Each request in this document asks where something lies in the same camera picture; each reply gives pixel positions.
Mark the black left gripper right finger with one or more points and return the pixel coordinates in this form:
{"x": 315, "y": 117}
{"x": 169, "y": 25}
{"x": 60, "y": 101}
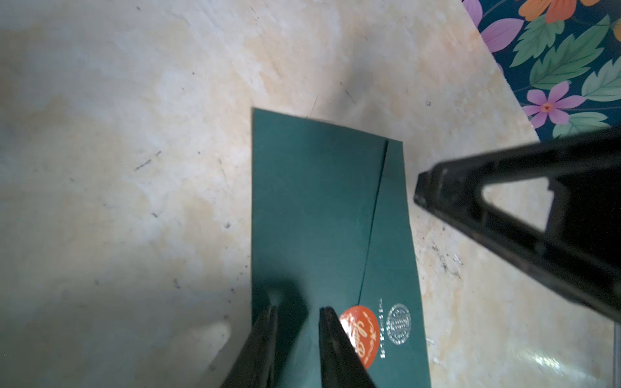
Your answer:
{"x": 340, "y": 365}

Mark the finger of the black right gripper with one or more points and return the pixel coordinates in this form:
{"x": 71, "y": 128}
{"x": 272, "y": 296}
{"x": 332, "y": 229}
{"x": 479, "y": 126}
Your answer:
{"x": 577, "y": 254}

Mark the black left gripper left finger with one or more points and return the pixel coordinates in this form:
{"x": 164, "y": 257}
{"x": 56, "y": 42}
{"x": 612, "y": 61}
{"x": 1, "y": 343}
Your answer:
{"x": 255, "y": 365}

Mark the dark green envelope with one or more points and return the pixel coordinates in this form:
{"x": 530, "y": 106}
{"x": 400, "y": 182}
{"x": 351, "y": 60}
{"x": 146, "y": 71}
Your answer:
{"x": 330, "y": 228}

